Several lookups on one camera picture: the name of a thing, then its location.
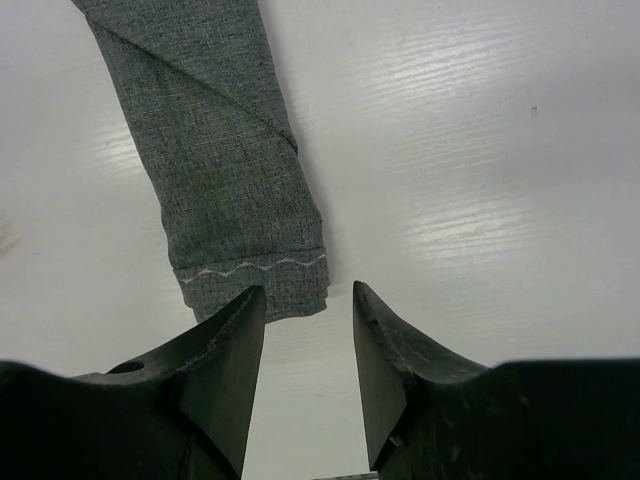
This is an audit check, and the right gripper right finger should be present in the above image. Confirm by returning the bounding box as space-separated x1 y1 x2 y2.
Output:
353 281 487 473

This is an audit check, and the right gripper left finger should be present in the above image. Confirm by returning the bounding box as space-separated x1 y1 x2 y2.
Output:
77 286 266 479

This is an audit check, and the grey cloth napkin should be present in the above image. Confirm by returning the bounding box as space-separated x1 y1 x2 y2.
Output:
78 1 329 322

